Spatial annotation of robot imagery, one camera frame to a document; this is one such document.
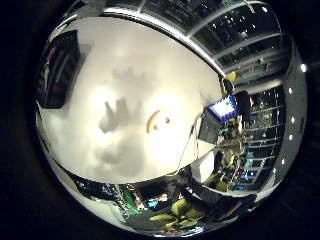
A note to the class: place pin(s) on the black plastic basket container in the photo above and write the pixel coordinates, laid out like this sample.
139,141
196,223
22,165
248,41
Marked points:
56,70

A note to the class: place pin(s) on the open black laptop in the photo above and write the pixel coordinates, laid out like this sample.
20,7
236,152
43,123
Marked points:
220,115

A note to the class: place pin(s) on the yellow chair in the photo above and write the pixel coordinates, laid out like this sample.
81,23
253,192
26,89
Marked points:
181,210

